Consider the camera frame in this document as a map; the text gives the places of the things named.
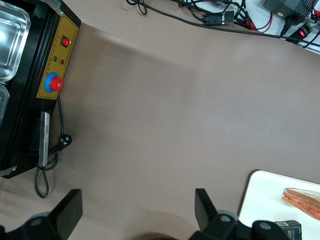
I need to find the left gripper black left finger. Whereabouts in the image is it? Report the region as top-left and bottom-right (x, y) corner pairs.
(0, 188), (84, 240)

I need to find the shiny metal tray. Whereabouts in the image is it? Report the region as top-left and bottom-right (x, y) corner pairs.
(0, 4), (32, 83)

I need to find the cream plastic tray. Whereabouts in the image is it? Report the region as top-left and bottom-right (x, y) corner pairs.
(238, 169), (320, 240)

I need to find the green terminal module red light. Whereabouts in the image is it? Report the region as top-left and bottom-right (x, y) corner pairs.
(296, 22), (315, 39)

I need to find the black power cable with plug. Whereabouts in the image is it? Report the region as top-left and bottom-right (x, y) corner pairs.
(33, 94), (74, 200)

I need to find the black power cord plug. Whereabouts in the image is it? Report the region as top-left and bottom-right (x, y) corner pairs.
(279, 13), (305, 37)

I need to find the black power supply box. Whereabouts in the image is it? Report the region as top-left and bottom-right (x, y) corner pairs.
(262, 0), (316, 20)

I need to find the triangular sandwich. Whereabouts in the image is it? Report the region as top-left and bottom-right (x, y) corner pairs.
(281, 187), (320, 221)

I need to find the small black box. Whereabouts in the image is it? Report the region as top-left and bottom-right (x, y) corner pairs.
(273, 219), (304, 240)

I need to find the clear plastic container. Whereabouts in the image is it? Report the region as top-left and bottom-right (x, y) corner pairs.
(0, 83), (11, 128)

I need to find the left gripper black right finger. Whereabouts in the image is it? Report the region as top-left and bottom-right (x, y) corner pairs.
(191, 188), (288, 240)

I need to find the black cable connector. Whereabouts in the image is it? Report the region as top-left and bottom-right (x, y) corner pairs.
(202, 11), (235, 26)

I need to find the long black table cable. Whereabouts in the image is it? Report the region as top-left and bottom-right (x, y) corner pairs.
(126, 0), (320, 48)

